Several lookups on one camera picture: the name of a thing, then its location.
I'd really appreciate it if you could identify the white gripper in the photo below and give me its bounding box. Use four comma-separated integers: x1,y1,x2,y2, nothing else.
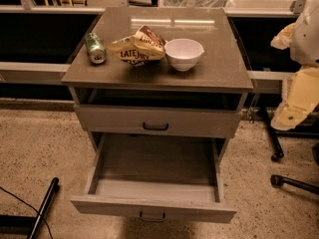
270,23,319,131

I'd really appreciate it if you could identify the grey drawer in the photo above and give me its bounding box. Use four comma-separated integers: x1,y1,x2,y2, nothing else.
72,133,236,223
74,105,241,138

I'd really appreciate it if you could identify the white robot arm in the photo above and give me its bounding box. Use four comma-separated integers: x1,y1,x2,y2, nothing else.
270,0,319,130

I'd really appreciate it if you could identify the grey drawer cabinet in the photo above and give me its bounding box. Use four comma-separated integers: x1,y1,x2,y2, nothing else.
63,7,252,149

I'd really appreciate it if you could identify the black stand leg right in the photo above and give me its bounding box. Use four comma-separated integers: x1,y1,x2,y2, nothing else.
270,174,319,195

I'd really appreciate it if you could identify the black stand leg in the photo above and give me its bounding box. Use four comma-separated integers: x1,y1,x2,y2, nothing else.
27,177,60,239
270,174,319,195

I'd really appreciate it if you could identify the white bowl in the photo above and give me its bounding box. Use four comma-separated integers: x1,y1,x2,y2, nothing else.
164,39,204,72

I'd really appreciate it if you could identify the yellow chip bag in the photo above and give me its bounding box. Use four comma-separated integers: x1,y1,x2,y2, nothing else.
107,25,165,67

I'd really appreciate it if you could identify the green soda can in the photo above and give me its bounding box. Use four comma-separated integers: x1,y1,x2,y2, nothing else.
85,33,107,65

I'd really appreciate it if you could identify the black stand leg left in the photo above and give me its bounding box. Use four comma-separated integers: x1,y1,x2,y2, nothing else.
27,177,60,239

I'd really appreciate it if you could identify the black wheeled frame leg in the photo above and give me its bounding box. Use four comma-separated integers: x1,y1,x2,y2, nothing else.
260,107,284,161

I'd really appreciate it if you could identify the black cable on floor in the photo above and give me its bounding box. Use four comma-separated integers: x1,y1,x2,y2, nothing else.
0,185,54,239

